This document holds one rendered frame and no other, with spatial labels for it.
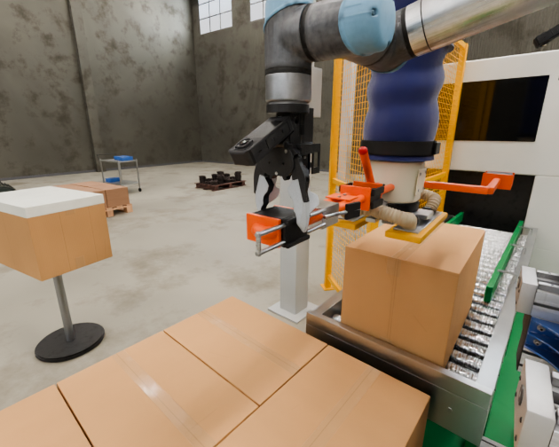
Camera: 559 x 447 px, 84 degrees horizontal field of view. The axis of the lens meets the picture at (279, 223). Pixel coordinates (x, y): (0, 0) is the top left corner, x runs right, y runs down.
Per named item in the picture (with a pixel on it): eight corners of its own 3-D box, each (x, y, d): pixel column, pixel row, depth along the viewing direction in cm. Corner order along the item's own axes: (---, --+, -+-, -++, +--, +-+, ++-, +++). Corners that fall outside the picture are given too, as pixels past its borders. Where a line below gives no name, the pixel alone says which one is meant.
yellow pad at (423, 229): (417, 213, 116) (419, 199, 114) (447, 217, 110) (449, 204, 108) (383, 237, 90) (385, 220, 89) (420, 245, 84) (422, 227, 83)
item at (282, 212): (275, 228, 63) (275, 204, 62) (306, 236, 59) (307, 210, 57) (246, 239, 57) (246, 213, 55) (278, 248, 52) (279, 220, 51)
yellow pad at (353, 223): (368, 206, 127) (369, 193, 126) (393, 209, 121) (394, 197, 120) (326, 224, 101) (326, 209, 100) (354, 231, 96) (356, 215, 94)
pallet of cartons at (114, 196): (135, 212, 556) (131, 187, 543) (76, 223, 486) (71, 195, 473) (101, 202, 636) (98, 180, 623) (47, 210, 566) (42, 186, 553)
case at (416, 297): (390, 283, 179) (397, 215, 168) (470, 306, 155) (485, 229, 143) (339, 333, 134) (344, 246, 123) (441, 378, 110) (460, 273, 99)
